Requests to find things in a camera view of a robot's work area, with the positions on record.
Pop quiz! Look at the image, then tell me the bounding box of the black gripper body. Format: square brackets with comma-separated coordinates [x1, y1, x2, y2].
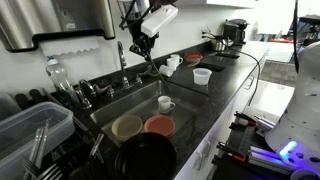
[127, 19, 160, 52]

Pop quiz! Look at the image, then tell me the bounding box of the chrome sink faucet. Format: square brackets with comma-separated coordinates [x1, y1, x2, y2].
[93, 41, 153, 100]

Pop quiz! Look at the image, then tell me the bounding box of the translucent plastic cup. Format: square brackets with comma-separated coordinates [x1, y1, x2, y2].
[192, 67, 213, 86]

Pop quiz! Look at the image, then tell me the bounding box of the stainless steel sink basin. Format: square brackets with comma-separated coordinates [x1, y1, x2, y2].
[89, 79, 210, 150]

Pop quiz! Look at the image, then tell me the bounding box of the black dish rack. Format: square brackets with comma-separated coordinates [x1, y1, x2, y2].
[0, 88, 112, 180]

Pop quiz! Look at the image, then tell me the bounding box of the white ceramic mug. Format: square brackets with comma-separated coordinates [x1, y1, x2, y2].
[170, 54, 184, 66]
[158, 64, 175, 78]
[157, 95, 176, 115]
[166, 57, 178, 71]

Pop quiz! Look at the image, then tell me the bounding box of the red lid food container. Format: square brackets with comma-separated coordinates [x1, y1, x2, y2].
[183, 52, 204, 64]

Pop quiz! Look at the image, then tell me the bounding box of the white paper towel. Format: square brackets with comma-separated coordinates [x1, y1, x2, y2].
[39, 36, 101, 58]

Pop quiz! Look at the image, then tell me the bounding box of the small chrome tap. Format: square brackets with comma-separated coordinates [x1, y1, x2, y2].
[75, 79, 98, 111]

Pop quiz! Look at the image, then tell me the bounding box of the orange bowl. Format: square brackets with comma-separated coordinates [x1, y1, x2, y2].
[143, 115, 176, 138]

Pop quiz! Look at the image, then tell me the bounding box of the steel kettle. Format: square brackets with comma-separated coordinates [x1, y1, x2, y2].
[210, 36, 234, 52]

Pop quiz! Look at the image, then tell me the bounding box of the beige bowl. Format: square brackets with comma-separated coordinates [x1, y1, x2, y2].
[110, 114, 144, 143]

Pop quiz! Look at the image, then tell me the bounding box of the black flat mat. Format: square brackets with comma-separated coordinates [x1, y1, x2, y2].
[214, 51, 241, 60]

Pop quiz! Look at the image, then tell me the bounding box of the clear plastic water bottle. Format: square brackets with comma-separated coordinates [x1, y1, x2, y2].
[45, 56, 80, 105]

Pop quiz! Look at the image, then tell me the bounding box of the white upper cabinet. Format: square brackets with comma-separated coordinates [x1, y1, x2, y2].
[176, 0, 261, 10]

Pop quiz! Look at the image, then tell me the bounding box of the white cabinet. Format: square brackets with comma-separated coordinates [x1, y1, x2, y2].
[176, 0, 261, 10]
[173, 49, 272, 180]

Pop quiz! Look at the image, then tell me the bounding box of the black coffee maker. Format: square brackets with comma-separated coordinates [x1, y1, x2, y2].
[223, 18, 250, 46]

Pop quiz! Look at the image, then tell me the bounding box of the stainless paper towel dispenser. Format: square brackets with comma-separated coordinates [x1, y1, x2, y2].
[0, 0, 116, 54]

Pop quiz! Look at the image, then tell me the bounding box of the black bowl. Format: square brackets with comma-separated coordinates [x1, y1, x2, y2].
[114, 132, 178, 180]

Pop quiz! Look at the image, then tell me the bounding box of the white lower cabinet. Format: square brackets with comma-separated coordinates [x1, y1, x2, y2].
[173, 49, 272, 180]

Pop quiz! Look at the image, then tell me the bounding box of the silver cutlery piece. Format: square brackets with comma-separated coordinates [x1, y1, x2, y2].
[87, 134, 105, 164]

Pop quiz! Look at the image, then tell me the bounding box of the clear plastic storage container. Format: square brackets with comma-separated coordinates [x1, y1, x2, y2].
[0, 101, 75, 180]

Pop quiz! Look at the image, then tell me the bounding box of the black orange clamp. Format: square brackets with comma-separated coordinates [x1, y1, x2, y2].
[213, 141, 252, 168]
[229, 111, 258, 131]

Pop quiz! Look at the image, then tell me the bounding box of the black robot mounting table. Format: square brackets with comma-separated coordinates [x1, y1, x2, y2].
[212, 106, 294, 180]

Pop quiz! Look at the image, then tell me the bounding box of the red flat board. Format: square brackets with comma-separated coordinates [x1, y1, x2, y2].
[269, 37, 300, 45]

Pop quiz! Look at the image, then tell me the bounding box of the blue office chair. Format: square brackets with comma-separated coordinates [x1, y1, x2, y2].
[287, 16, 301, 38]

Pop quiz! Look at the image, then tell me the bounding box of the silver fork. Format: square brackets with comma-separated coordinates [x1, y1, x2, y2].
[21, 156, 43, 180]
[36, 163, 66, 180]

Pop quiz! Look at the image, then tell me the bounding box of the aluminium extrusion bar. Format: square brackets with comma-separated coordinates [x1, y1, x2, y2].
[248, 146, 296, 176]

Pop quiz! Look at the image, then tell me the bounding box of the wall power outlet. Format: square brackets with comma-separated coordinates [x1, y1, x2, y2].
[200, 27, 214, 40]

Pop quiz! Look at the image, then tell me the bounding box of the silver cabinet handle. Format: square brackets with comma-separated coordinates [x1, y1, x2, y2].
[201, 139, 212, 159]
[244, 74, 256, 91]
[192, 151, 204, 171]

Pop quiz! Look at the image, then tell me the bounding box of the black utensil handle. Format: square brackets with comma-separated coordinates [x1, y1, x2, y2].
[29, 89, 47, 107]
[14, 94, 32, 111]

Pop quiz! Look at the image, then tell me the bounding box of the black power cord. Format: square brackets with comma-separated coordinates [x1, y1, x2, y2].
[203, 33, 262, 106]

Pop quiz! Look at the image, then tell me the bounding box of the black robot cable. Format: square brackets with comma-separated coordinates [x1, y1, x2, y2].
[292, 0, 300, 74]

